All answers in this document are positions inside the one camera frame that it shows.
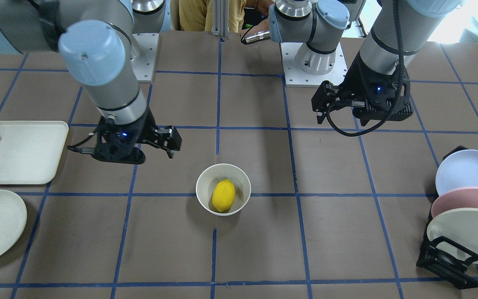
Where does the pink plate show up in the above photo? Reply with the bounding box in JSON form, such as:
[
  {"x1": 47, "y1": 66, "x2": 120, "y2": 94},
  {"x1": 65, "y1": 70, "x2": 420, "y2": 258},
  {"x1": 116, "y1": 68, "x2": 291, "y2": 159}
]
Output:
[{"x1": 431, "y1": 186, "x2": 478, "y2": 217}]

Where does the person in yellow shirt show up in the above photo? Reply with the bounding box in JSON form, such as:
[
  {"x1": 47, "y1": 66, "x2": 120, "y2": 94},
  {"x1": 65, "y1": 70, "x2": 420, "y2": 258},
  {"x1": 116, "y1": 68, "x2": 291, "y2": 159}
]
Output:
[{"x1": 178, "y1": 0, "x2": 275, "y2": 37}]

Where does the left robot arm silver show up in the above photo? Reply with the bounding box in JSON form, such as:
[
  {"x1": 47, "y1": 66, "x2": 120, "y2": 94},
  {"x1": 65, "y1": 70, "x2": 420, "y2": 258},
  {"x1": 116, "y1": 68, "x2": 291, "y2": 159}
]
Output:
[{"x1": 268, "y1": 0, "x2": 460, "y2": 125}]

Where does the white rectangular tray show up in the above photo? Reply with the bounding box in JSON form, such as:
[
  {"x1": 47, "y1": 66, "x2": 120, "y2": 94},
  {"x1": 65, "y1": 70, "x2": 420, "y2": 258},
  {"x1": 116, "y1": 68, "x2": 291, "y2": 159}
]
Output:
[{"x1": 0, "y1": 121, "x2": 69, "y2": 185}]

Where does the black dish rack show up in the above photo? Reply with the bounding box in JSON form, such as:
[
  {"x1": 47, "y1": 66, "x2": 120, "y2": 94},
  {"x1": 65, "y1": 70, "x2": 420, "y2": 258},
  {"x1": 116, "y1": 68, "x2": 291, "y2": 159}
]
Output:
[{"x1": 416, "y1": 145, "x2": 478, "y2": 290}]

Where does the white ceramic bowl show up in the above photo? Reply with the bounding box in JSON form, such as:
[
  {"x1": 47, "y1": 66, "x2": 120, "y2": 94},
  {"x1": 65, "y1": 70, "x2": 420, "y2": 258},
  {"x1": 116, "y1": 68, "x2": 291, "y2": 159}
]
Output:
[{"x1": 195, "y1": 163, "x2": 251, "y2": 216}]

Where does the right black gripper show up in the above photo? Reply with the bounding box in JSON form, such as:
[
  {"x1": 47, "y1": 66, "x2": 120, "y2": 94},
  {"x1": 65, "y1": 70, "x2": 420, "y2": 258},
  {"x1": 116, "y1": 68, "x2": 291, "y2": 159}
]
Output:
[{"x1": 68, "y1": 107, "x2": 182, "y2": 164}]

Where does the cream plate in rack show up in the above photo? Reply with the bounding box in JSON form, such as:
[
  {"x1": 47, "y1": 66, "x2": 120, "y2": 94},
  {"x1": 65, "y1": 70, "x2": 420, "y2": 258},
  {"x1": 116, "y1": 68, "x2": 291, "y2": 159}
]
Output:
[{"x1": 426, "y1": 208, "x2": 478, "y2": 264}]

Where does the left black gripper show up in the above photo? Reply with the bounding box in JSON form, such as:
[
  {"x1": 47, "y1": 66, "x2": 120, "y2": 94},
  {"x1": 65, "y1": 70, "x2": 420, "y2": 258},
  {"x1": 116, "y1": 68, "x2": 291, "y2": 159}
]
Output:
[{"x1": 311, "y1": 52, "x2": 414, "y2": 125}]

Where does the aluminium frame post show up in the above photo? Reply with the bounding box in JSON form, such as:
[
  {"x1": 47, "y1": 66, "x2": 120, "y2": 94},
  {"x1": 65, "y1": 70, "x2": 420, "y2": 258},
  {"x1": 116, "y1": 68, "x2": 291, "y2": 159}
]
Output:
[{"x1": 211, "y1": 0, "x2": 229, "y2": 39}]

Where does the silver cable connector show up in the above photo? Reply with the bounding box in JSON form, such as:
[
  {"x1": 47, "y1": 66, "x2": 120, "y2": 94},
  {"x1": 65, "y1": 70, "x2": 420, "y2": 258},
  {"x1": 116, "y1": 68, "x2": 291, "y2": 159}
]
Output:
[{"x1": 240, "y1": 30, "x2": 271, "y2": 45}]

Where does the light blue plate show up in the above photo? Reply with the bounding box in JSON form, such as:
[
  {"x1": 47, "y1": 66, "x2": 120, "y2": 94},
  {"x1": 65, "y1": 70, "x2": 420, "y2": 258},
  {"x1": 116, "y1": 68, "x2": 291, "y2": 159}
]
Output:
[{"x1": 435, "y1": 149, "x2": 478, "y2": 195}]

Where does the yellow lemon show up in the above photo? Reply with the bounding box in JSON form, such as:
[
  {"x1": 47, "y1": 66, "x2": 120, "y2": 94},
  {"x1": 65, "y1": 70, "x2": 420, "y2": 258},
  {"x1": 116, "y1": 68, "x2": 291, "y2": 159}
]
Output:
[{"x1": 211, "y1": 179, "x2": 236, "y2": 213}]

